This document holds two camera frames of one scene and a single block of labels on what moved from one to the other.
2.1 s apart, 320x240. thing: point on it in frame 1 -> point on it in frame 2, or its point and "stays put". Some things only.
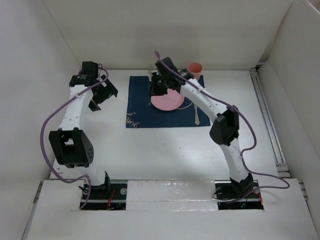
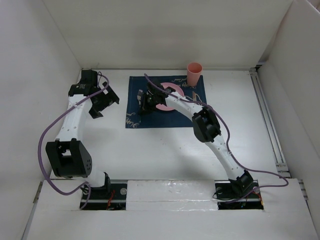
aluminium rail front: (123, 200) stays put
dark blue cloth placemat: (139, 114) stays put
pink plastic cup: (196, 69) stays put
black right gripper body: (160, 86) -> (150, 102)
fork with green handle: (149, 75) -> (139, 97)
